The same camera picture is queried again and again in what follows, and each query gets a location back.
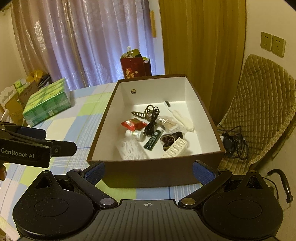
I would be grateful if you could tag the checkered pastel tablecloth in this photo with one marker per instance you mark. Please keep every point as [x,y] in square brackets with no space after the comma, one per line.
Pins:
[77,124]

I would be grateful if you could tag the clear plastic packet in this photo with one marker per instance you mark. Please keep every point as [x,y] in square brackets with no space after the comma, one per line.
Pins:
[169,124]

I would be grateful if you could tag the white carved chair back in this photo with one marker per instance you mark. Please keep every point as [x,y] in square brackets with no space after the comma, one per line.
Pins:
[7,94]

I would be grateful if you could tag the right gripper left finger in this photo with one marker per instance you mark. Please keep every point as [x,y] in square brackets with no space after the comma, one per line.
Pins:
[86,180]

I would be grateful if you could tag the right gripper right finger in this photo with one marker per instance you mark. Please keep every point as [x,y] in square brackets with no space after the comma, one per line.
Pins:
[212,181]

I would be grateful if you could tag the brown cardboard boxes stack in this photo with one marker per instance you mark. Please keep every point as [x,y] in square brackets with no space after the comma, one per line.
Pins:
[17,106]

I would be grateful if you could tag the red gift bag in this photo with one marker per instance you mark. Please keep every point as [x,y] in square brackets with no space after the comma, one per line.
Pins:
[134,64]

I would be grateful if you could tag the purple sheer curtain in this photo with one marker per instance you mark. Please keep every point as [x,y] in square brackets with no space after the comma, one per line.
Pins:
[81,41]

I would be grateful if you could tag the white patterned tissue pack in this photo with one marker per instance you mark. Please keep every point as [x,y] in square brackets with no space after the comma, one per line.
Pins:
[130,149]

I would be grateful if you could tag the wall socket plate pair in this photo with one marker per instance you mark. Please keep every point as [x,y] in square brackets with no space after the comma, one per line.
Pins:
[273,44]

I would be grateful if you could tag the leopard print hair claw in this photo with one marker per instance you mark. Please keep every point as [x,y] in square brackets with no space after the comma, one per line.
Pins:
[143,116]

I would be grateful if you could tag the red snack packet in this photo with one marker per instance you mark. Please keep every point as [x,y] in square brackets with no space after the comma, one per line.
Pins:
[134,124]

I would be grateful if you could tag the yellow plastic bag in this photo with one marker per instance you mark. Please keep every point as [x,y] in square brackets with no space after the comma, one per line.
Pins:
[38,76]

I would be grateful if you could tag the person left hand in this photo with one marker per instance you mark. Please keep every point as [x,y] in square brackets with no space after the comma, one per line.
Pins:
[3,172]

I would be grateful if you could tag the white blister pill tray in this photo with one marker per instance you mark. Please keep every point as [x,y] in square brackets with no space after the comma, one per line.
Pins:
[176,149]

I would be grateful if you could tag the white medicine bottle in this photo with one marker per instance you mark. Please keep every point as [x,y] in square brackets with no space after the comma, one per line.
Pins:
[138,135]

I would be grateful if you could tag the white electric toothbrush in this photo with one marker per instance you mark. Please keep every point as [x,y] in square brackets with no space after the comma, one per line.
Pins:
[186,122]

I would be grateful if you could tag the green tissue multipack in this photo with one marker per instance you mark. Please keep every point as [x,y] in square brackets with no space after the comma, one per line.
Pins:
[47,102]

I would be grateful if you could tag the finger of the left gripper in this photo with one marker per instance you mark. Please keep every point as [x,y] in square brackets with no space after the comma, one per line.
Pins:
[62,149]
[32,132]

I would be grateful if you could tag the brown cardboard storage box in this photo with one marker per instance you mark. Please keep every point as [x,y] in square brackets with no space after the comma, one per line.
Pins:
[185,134]

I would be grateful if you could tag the dark green tube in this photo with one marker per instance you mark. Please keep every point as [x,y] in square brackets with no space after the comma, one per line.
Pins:
[152,140]

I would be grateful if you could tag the wooden wardrobe panel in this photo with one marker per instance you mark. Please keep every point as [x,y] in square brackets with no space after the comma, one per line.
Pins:
[205,40]

